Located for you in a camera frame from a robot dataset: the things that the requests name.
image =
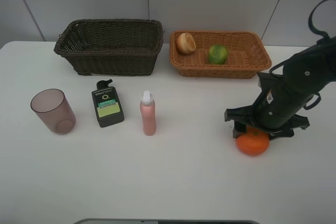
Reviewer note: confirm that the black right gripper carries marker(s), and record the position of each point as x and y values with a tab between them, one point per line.
274	113

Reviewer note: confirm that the orange toy tangerine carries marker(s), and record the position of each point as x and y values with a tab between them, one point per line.
254	142

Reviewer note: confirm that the green toy mango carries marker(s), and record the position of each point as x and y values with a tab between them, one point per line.
217	54

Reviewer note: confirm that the red yellow toy apple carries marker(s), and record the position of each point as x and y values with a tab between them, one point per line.
185	43

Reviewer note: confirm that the pink spray bottle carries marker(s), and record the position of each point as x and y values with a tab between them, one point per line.
147	109

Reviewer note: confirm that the translucent pink plastic cup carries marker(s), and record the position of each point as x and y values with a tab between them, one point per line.
52	107

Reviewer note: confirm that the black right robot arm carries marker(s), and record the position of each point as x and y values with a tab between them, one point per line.
289	86

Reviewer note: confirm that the orange wicker basket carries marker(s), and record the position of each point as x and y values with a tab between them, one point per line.
246	55

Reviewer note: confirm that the black lotion pump bottle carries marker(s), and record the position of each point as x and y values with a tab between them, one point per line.
107	104

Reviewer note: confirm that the dark brown wicker basket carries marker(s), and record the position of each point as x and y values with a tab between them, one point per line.
111	47

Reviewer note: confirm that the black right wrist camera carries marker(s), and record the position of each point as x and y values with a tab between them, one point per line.
268	81

